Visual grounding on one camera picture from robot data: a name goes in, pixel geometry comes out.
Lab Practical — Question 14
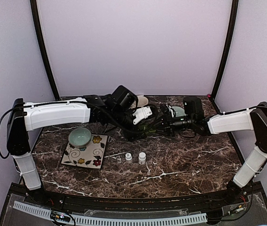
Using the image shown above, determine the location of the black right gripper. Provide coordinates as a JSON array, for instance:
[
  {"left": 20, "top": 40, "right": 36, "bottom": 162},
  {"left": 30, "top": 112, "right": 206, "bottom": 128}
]
[{"left": 149, "top": 111, "right": 195, "bottom": 137}]

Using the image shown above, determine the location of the green weekly pill organizer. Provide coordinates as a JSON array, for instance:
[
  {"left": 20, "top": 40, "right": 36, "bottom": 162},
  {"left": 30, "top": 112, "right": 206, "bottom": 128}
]
[{"left": 143, "top": 128, "right": 157, "bottom": 136}]

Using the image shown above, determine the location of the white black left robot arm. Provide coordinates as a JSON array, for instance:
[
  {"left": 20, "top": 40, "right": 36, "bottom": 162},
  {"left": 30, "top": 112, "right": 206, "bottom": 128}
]
[{"left": 4, "top": 85, "right": 154, "bottom": 205}]

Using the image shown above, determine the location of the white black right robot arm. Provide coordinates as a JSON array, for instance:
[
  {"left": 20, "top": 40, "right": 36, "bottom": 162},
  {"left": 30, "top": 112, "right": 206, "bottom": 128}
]
[{"left": 156, "top": 97, "right": 267, "bottom": 204}]

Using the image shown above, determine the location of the striped light blue bowl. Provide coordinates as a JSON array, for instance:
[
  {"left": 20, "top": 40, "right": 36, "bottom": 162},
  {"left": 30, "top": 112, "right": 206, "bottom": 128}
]
[{"left": 173, "top": 106, "right": 186, "bottom": 117}]

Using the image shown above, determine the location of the white pill bottle left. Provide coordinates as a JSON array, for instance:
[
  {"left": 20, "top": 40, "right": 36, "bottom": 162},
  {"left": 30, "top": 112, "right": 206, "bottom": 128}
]
[{"left": 125, "top": 153, "right": 133, "bottom": 163}]

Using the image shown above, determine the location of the white pill bottle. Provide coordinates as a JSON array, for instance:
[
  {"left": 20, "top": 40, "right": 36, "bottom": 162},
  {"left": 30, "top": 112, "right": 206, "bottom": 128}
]
[
  {"left": 125, "top": 153, "right": 133, "bottom": 163},
  {"left": 138, "top": 152, "right": 146, "bottom": 165}
]

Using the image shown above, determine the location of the white pill bottle right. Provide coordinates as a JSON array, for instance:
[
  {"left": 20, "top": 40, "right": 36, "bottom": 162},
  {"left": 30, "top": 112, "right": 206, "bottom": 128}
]
[{"left": 138, "top": 152, "right": 146, "bottom": 165}]

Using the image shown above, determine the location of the white mug with coral pattern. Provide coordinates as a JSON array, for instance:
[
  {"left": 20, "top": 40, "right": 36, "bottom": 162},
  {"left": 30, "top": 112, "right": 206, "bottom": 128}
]
[{"left": 130, "top": 96, "right": 149, "bottom": 109}]

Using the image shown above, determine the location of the square floral plate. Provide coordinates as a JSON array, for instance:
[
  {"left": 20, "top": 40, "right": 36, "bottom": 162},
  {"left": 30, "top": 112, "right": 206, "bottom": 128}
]
[{"left": 60, "top": 134, "right": 109, "bottom": 170}]

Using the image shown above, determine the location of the plain celadon green bowl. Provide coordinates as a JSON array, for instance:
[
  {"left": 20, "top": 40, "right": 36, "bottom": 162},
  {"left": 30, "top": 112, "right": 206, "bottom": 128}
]
[{"left": 68, "top": 128, "right": 92, "bottom": 148}]

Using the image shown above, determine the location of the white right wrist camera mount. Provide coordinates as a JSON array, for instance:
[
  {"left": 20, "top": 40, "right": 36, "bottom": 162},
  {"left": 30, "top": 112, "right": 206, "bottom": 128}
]
[{"left": 166, "top": 104, "right": 176, "bottom": 118}]

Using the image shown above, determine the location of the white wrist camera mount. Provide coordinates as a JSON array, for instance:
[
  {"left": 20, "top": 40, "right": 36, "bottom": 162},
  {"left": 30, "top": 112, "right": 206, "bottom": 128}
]
[
  {"left": 132, "top": 106, "right": 153, "bottom": 125},
  {"left": 166, "top": 104, "right": 176, "bottom": 118}
]

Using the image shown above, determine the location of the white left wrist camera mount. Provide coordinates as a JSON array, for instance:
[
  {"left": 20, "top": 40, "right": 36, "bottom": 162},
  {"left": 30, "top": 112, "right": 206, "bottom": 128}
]
[{"left": 132, "top": 106, "right": 153, "bottom": 125}]

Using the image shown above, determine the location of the black braided cable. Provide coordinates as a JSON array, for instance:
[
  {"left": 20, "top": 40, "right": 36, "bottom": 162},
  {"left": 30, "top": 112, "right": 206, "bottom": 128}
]
[{"left": 0, "top": 98, "right": 87, "bottom": 159}]

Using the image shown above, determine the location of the black front table rail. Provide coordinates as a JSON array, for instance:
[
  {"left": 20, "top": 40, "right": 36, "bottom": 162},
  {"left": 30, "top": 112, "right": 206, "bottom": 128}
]
[{"left": 1, "top": 182, "right": 267, "bottom": 217}]

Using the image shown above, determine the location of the white slotted cable duct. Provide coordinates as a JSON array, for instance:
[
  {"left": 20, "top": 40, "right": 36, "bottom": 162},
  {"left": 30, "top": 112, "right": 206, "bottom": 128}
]
[{"left": 12, "top": 201, "right": 207, "bottom": 226}]

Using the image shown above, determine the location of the black frame post left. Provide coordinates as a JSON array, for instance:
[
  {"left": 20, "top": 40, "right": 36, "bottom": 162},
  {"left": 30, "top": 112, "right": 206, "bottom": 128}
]
[{"left": 30, "top": 0, "right": 60, "bottom": 100}]

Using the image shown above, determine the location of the black frame post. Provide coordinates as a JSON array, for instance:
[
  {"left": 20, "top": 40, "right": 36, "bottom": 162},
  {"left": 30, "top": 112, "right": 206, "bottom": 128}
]
[
  {"left": 211, "top": 0, "right": 239, "bottom": 101},
  {"left": 30, "top": 0, "right": 60, "bottom": 100}
]

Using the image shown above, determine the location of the black frame post right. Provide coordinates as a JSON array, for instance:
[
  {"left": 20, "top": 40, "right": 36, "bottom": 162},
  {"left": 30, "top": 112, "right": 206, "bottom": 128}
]
[{"left": 211, "top": 0, "right": 239, "bottom": 101}]

